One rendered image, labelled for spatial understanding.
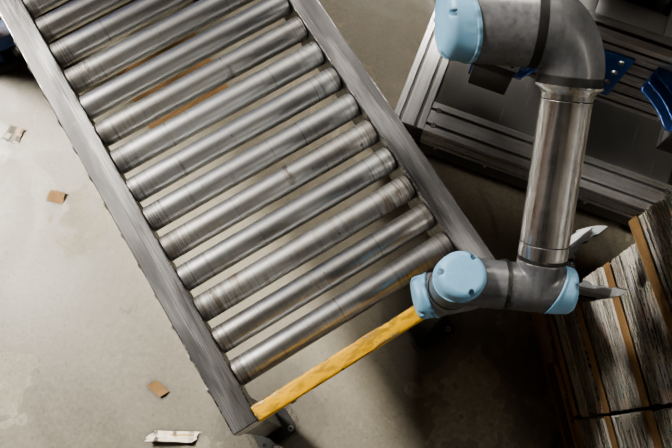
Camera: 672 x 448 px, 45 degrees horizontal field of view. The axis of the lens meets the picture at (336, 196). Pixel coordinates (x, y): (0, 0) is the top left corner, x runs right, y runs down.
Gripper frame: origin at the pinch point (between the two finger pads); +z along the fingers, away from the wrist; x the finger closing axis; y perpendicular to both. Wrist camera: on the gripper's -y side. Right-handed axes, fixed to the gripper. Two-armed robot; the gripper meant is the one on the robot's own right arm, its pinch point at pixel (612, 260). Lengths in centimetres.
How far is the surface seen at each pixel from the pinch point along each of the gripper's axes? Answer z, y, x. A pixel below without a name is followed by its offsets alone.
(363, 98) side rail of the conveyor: -35, -5, 40
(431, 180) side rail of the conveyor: -26.1, -5.3, 21.8
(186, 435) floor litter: -90, -85, -10
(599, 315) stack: 7.1, -33.2, -6.0
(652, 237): 6.2, 4.2, 1.8
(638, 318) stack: 7.3, -14.5, -9.5
